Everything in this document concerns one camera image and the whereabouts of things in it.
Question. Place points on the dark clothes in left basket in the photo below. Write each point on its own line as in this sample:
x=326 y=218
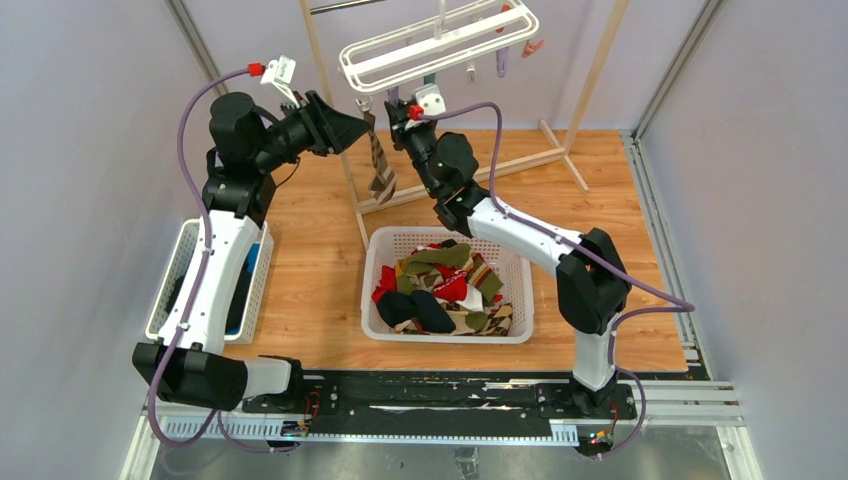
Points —
x=238 y=305

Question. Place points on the pile of colourful socks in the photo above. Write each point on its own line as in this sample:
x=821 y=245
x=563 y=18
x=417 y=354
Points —
x=445 y=288

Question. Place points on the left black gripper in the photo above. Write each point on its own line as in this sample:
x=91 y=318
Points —
x=330 y=131

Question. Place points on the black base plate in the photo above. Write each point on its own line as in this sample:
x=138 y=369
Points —
x=497 y=404

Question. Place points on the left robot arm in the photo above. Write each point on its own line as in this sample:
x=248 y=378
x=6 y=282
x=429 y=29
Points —
x=185 y=364

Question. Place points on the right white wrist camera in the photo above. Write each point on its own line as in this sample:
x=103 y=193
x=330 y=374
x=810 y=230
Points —
x=427 y=101

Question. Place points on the brown striped sock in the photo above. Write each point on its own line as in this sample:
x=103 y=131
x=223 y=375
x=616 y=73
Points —
x=382 y=187

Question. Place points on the white left laundry basket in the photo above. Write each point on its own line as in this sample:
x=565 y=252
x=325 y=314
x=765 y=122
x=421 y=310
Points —
x=187 y=237

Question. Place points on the orange hanger clip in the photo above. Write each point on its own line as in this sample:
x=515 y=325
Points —
x=531 y=47

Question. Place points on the wooden clothes rack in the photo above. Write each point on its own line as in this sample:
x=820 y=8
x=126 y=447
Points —
x=560 y=150

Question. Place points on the white centre laundry basket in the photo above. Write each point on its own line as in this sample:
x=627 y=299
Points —
x=389 y=244

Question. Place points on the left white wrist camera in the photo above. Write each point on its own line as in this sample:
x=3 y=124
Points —
x=279 y=74

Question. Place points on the white hanger clip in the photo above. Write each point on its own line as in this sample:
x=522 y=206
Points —
x=471 y=73
x=364 y=104

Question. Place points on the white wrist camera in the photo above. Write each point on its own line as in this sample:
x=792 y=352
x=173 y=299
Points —
x=427 y=101
x=279 y=74

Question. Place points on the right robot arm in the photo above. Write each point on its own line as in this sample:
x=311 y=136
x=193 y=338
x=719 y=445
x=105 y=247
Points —
x=587 y=268

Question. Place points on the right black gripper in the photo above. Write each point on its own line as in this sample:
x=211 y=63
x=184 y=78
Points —
x=398 y=124

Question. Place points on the white plastic clip hanger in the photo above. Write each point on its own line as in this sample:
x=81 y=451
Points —
x=451 y=38

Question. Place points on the white laundry basket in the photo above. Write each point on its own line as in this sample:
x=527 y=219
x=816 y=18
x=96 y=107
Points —
x=187 y=237
x=389 y=244

